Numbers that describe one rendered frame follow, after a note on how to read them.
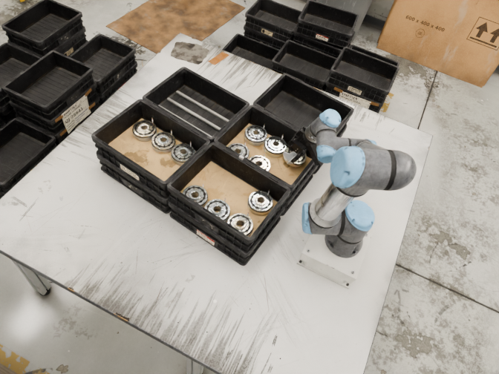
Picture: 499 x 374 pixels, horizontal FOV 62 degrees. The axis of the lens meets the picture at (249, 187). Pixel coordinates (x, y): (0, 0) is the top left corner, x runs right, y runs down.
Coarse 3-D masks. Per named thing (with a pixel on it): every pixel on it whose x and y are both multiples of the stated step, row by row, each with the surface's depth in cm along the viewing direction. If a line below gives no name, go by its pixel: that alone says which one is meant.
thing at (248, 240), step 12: (216, 144) 175; (252, 168) 170; (276, 180) 168; (180, 192) 159; (288, 192) 165; (192, 204) 157; (276, 204) 161; (216, 216) 155; (228, 228) 153; (252, 240) 152
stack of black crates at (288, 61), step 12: (288, 48) 305; (300, 48) 300; (312, 48) 298; (276, 60) 291; (288, 60) 303; (300, 60) 305; (312, 60) 303; (324, 60) 298; (288, 72) 286; (300, 72) 280; (312, 72) 298; (324, 72) 300; (312, 84) 284; (324, 84) 279
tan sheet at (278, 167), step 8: (240, 136) 193; (248, 144) 191; (256, 152) 188; (272, 160) 187; (280, 160) 187; (272, 168) 184; (280, 168) 184; (288, 168) 185; (296, 168) 185; (280, 176) 182; (288, 176) 182; (296, 176) 183
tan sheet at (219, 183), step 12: (204, 168) 179; (216, 168) 180; (192, 180) 175; (204, 180) 176; (216, 180) 176; (228, 180) 177; (240, 180) 178; (216, 192) 173; (228, 192) 174; (240, 192) 174; (228, 204) 170; (240, 204) 171; (252, 216) 168; (264, 216) 169
